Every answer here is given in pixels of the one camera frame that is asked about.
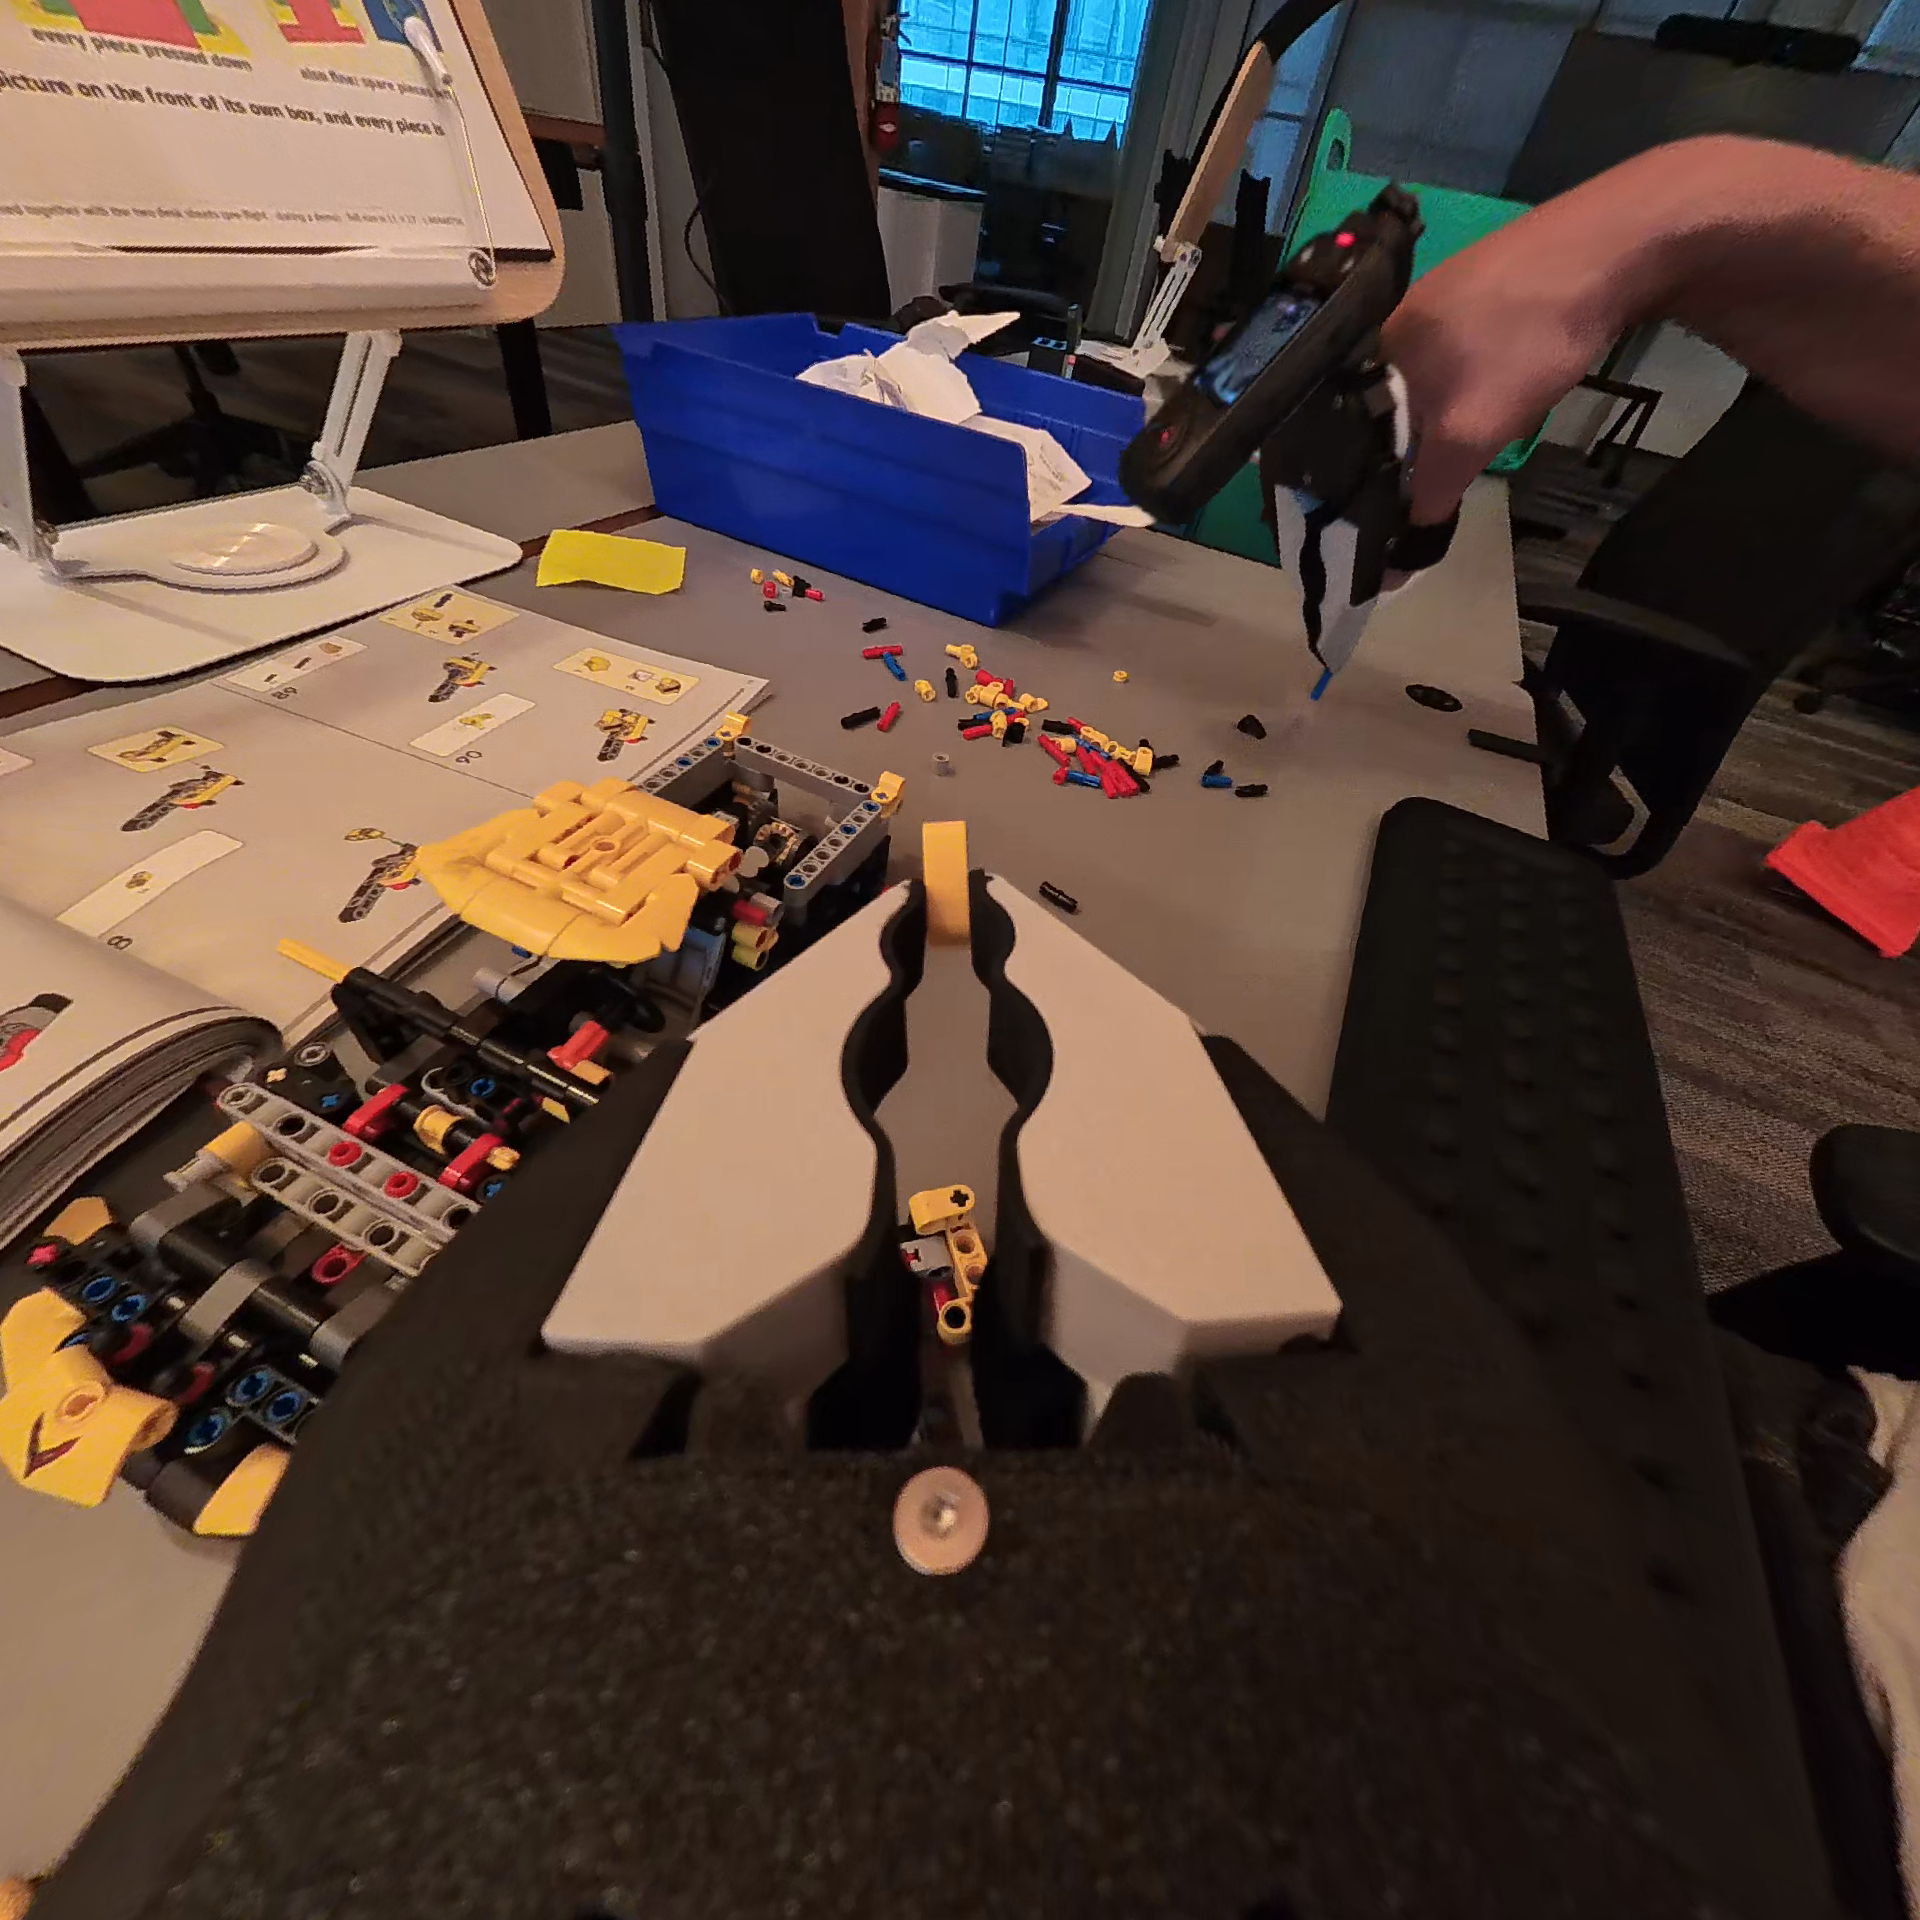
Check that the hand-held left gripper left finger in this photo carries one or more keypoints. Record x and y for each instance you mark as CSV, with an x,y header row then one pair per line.
x,y
704,1200

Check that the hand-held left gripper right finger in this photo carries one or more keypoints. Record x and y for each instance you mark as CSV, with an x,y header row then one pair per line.
x,y
1170,1200

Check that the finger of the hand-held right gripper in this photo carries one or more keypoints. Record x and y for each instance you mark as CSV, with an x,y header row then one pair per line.
x,y
1367,585
1302,569

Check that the small yellow black brick assembly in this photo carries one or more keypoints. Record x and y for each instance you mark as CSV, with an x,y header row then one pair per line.
x,y
944,1208

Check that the pile of small connector pins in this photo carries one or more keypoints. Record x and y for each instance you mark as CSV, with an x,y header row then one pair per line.
x,y
1103,768

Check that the yellow black brick car model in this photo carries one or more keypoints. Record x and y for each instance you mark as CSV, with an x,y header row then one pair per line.
x,y
586,855

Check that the yellow rounded beam piece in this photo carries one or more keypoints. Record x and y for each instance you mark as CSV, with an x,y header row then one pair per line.
x,y
944,869

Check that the person's right forearm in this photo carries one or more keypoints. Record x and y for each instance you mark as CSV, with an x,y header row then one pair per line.
x,y
1723,254

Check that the grey desk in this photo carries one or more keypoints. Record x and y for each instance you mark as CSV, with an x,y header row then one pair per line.
x,y
1201,855

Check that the person's right hand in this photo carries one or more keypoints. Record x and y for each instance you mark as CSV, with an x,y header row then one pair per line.
x,y
1499,360

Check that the wooden board on stand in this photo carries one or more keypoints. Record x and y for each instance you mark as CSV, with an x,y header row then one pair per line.
x,y
1215,150

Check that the white paper scrap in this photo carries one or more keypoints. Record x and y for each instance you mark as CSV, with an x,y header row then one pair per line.
x,y
1066,488

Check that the black office chair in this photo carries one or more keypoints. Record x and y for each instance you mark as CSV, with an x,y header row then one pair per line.
x,y
1723,569

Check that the white crumpled paper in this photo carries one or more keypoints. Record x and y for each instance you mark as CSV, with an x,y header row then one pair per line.
x,y
915,376

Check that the large paned window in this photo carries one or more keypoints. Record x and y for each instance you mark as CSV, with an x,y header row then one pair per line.
x,y
1020,61

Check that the blue plastic bin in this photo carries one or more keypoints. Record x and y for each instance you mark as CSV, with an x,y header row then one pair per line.
x,y
839,465

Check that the red bag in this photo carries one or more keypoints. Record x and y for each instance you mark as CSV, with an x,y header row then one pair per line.
x,y
1852,869

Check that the black flat screen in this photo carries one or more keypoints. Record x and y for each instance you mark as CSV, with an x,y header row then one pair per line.
x,y
763,150

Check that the open instruction booklet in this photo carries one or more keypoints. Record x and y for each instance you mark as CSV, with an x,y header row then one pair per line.
x,y
299,705

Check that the yellow flat card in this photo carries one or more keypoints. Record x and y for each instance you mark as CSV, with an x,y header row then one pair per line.
x,y
608,563

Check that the instruction sign on white stand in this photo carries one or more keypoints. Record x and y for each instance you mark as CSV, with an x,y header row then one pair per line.
x,y
225,181

